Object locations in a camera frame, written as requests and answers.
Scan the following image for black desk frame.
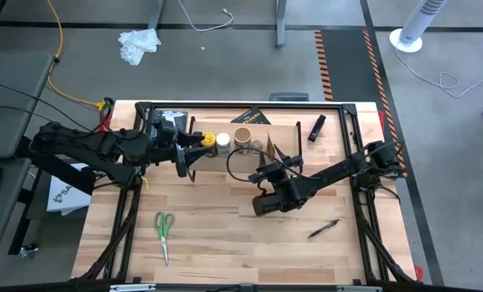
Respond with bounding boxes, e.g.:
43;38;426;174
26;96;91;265
7;135;97;256

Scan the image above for white tower fan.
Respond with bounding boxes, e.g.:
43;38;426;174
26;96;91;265
389;0;449;54

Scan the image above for black table frame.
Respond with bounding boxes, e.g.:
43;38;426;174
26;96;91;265
78;100;415;285

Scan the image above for black pen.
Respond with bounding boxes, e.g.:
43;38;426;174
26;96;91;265
307;218;342;240

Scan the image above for white fan cable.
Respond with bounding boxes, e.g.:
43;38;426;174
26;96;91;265
395;48;483;99

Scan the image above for white-lid seasoning jar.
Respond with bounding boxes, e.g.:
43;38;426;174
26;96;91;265
215;132;231;158

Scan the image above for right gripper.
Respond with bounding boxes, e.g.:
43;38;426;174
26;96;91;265
248;142;307;194

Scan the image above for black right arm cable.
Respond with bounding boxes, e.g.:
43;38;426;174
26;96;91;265
225;146;319;183

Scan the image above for yellow cable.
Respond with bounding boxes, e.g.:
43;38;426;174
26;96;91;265
45;0;108;113

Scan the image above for black book yellow title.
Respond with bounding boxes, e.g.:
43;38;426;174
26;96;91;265
230;106;274;126

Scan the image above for green-handled scissors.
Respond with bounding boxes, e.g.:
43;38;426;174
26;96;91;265
153;210;176;267

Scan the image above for desk caster wheel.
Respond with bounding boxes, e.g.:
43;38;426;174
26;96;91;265
18;242;40;260

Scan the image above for grey box device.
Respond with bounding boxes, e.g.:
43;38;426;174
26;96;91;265
269;92;310;102

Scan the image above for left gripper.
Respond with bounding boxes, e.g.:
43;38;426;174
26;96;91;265
149;119;212;178

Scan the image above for wooden shelf black metal legs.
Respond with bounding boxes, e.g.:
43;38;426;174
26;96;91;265
188;116;304;183

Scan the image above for tan-lid spice jar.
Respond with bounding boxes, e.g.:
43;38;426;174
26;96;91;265
233;126;253;156

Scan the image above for grey desk leg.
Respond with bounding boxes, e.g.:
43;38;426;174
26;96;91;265
146;0;167;32
274;0;288;49

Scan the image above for yellow-lid spice jar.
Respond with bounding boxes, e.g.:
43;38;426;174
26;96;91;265
201;131;218;158

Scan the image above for grey desk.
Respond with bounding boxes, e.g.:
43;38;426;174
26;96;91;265
0;157;32;264
0;52;55;159

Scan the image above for crumpled white cloth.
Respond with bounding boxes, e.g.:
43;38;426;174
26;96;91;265
117;28;162;67

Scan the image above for black white illustrated book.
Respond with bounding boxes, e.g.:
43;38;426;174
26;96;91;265
149;109;189;135

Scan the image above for white cable with plug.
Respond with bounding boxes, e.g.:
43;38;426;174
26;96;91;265
178;0;235;32

